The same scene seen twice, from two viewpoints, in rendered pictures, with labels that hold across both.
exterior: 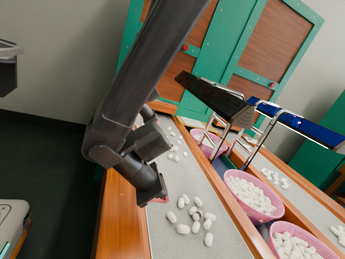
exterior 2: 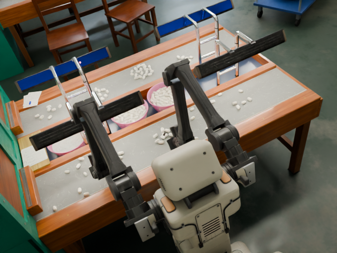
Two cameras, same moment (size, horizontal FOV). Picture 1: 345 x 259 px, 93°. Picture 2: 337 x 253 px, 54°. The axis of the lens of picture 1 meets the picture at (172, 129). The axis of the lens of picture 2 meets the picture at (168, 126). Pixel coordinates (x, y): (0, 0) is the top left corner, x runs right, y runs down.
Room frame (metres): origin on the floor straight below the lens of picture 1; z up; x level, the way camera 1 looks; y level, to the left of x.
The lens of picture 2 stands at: (0.22, 1.23, 2.23)
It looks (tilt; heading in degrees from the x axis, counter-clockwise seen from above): 45 degrees down; 276
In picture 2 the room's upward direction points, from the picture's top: 12 degrees counter-clockwise
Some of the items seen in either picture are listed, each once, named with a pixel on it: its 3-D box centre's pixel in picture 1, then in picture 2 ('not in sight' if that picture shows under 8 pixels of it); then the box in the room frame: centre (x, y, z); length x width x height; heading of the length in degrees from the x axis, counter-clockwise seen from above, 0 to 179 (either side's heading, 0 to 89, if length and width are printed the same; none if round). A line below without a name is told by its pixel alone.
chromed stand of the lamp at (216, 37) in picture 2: not in sight; (202, 42); (0.06, -0.89, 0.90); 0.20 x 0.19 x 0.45; 24
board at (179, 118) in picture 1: (196, 124); (33, 151); (1.23, -0.16, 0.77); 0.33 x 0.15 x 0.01; 114
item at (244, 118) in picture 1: (202, 89); (88, 118); (0.76, -0.06, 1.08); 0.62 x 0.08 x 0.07; 24
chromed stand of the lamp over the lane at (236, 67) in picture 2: not in sight; (233, 69); (-0.10, -0.53, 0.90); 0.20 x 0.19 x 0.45; 24
